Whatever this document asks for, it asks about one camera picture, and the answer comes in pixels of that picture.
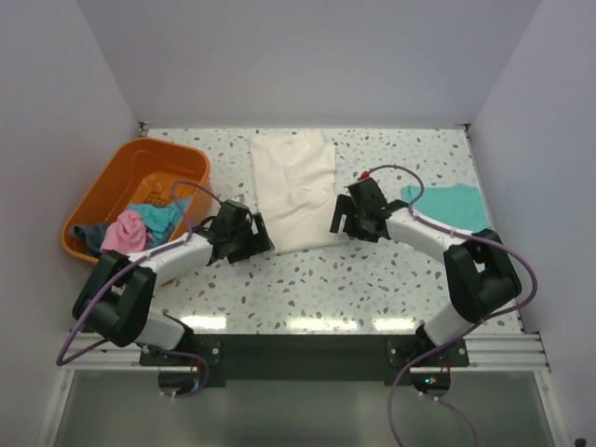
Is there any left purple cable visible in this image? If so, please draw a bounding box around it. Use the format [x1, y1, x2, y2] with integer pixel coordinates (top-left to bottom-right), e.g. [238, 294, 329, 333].
[55, 180, 229, 369]

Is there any folded teal t shirt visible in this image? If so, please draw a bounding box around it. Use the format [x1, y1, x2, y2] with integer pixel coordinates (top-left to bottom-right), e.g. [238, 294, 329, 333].
[413, 183, 492, 232]

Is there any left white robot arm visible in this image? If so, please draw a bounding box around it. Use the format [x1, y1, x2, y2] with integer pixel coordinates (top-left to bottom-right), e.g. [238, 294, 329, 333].
[73, 200, 274, 365]

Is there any teal t shirt in basket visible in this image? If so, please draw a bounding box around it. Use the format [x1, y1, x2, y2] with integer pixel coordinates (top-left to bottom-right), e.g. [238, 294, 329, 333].
[125, 196, 191, 248]

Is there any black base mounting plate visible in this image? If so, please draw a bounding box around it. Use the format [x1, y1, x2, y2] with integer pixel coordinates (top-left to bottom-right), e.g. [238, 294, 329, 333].
[139, 332, 471, 400]

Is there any orange plastic basket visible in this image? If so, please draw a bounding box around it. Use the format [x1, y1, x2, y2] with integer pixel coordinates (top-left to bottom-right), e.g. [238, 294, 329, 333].
[61, 137, 212, 265]

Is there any white t shirt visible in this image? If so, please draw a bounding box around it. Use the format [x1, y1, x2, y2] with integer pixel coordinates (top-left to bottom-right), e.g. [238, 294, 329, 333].
[250, 130, 347, 254]

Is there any pink t shirt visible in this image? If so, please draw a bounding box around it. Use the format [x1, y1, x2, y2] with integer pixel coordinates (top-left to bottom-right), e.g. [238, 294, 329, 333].
[101, 210, 154, 254]

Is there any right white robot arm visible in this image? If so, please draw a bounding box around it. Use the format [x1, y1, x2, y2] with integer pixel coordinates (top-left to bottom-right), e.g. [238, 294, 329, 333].
[330, 178, 522, 366]

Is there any dark grey t shirt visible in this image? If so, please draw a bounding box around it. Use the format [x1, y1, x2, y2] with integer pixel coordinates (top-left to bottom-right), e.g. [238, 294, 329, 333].
[66, 223, 110, 264]

